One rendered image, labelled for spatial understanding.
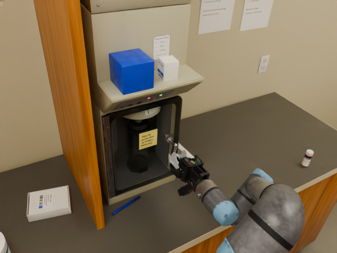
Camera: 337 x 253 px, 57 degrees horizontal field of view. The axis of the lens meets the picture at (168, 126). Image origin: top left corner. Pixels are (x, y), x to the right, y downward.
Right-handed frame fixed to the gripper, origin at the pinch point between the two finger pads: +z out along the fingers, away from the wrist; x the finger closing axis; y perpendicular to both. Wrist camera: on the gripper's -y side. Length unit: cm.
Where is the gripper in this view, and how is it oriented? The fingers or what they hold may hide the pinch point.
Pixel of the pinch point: (172, 156)
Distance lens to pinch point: 124.0
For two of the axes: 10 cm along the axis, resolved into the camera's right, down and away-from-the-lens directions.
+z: -5.0, -5.3, 6.8
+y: 1.7, -8.3, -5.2
